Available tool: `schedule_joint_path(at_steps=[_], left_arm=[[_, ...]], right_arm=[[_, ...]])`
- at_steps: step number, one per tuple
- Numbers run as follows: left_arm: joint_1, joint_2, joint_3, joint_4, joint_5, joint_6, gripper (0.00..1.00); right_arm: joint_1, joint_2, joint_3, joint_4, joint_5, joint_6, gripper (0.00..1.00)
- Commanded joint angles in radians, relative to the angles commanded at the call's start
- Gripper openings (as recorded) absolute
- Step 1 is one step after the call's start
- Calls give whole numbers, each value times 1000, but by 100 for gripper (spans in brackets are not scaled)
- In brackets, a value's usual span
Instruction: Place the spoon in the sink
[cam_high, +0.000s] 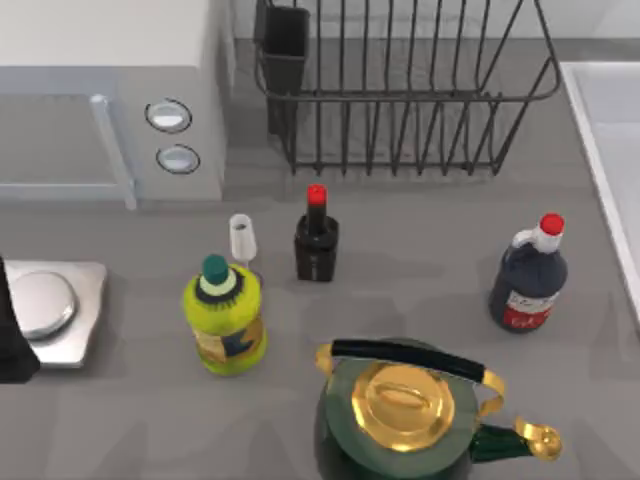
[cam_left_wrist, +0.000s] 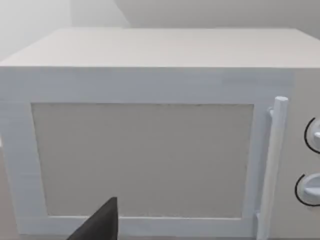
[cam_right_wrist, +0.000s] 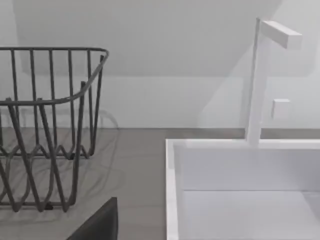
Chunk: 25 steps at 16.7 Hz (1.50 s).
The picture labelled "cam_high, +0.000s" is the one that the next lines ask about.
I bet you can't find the small black bottle red cap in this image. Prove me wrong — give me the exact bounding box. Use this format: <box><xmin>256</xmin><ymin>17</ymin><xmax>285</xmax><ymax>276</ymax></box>
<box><xmin>293</xmin><ymin>184</ymin><xmax>340</xmax><ymax>284</ymax></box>

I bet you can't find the clear wine glass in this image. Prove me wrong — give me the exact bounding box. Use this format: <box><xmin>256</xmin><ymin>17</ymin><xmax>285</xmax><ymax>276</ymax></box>
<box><xmin>228</xmin><ymin>213</ymin><xmax>264</xmax><ymax>287</ymax></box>

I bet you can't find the yellow-green bottle with green cap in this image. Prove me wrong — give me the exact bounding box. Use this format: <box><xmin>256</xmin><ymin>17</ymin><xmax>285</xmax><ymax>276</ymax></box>
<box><xmin>181</xmin><ymin>254</ymin><xmax>269</xmax><ymax>376</ymax></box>

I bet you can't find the microwave knob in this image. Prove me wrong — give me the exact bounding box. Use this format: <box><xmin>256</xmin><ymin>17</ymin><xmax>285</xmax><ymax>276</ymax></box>
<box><xmin>155</xmin><ymin>143</ymin><xmax>202</xmax><ymax>176</ymax></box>
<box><xmin>144</xmin><ymin>97</ymin><xmax>194</xmax><ymax>135</ymax></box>

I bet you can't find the black cutlery holder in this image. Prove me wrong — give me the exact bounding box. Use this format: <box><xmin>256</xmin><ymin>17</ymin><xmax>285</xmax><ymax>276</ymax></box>
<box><xmin>253</xmin><ymin>4</ymin><xmax>311</xmax><ymax>135</ymax></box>

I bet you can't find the green and gold kettle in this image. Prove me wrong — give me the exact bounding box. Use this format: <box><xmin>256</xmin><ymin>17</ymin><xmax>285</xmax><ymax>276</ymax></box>
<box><xmin>313</xmin><ymin>338</ymin><xmax>564</xmax><ymax>480</ymax></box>

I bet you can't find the dark jug bottle red cap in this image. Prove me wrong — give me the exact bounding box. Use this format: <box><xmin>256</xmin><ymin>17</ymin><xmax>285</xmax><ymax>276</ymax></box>
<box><xmin>488</xmin><ymin>213</ymin><xmax>569</xmax><ymax>333</ymax></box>

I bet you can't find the pale microwave oven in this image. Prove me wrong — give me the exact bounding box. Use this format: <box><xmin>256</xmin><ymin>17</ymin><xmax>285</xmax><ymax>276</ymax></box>
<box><xmin>0</xmin><ymin>0</ymin><xmax>236</xmax><ymax>211</ymax></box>

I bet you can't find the silver kitchen scale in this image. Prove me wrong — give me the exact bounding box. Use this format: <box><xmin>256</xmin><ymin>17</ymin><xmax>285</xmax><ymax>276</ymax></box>
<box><xmin>3</xmin><ymin>259</ymin><xmax>108</xmax><ymax>370</ymax></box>

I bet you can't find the dark wire dish rack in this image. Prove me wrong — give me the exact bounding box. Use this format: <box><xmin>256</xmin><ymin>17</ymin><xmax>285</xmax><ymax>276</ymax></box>
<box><xmin>253</xmin><ymin>0</ymin><xmax>562</xmax><ymax>177</ymax></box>

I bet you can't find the microwave door handle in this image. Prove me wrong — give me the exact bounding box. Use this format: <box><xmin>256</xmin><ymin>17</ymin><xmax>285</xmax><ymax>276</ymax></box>
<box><xmin>89</xmin><ymin>94</ymin><xmax>138</xmax><ymax>211</ymax></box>

